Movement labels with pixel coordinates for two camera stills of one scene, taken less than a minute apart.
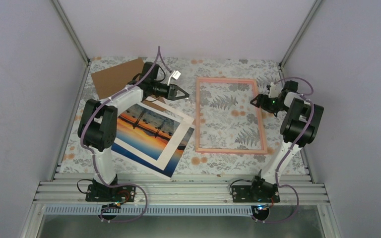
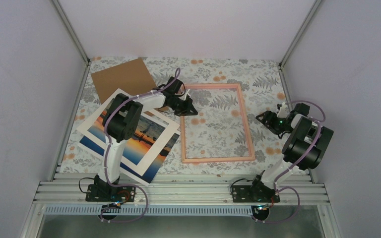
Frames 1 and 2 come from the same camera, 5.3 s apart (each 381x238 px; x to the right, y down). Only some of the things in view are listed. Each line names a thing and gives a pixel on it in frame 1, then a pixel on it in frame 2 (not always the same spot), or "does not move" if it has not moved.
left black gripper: (172, 92) → (185, 111)
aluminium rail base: (68, 189) does not move
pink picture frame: (211, 80) → (212, 86)
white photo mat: (167, 107) → (87, 125)
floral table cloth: (230, 136) does not move
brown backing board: (109, 80) does not move
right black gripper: (263, 104) → (268, 114)
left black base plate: (103, 193) does not move
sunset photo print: (123, 150) → (142, 158)
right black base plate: (263, 193) does not move
